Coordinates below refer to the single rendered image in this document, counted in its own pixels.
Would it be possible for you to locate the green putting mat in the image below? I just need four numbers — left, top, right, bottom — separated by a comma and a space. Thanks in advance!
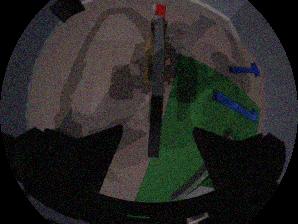
134, 53, 261, 202

